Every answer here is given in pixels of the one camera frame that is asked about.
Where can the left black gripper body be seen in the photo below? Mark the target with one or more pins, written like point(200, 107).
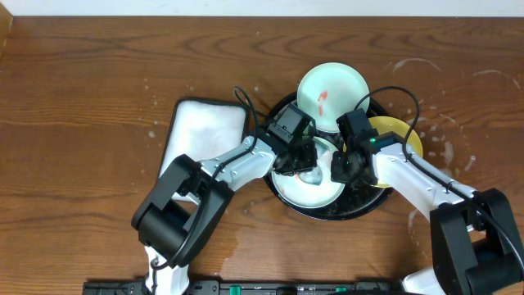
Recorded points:
point(299, 160)

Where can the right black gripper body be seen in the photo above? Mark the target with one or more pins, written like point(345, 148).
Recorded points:
point(342, 171)

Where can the light green plate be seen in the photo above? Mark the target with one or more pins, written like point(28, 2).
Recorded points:
point(328, 91)
point(307, 196)

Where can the green sponge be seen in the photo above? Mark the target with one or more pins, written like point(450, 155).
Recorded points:
point(313, 177)

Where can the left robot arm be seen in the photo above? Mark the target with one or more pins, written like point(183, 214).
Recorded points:
point(182, 210)

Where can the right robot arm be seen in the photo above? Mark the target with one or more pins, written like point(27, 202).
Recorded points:
point(475, 243)

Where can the round black tray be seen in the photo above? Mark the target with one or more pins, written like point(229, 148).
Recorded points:
point(354, 200)

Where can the black rectangular foam tray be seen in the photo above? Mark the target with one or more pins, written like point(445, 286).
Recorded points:
point(203, 129)

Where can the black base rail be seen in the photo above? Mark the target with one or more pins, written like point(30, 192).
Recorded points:
point(212, 287)

